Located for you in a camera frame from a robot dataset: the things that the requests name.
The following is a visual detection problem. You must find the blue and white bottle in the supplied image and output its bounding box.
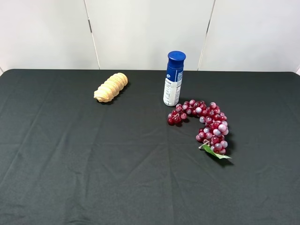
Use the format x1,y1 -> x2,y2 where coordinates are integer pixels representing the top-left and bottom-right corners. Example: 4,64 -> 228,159
163,51 -> 186,106

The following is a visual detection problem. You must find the black tablecloth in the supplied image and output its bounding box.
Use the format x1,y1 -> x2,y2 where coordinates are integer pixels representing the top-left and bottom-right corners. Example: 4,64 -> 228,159
0,69 -> 300,225

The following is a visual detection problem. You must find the beige ridged bread roll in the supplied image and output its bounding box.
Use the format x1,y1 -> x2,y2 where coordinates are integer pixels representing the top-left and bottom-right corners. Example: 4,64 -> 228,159
94,73 -> 128,103

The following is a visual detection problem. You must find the red artificial grape bunch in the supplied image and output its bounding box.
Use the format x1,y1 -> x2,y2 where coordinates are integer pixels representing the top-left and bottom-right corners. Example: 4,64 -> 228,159
167,99 -> 230,159

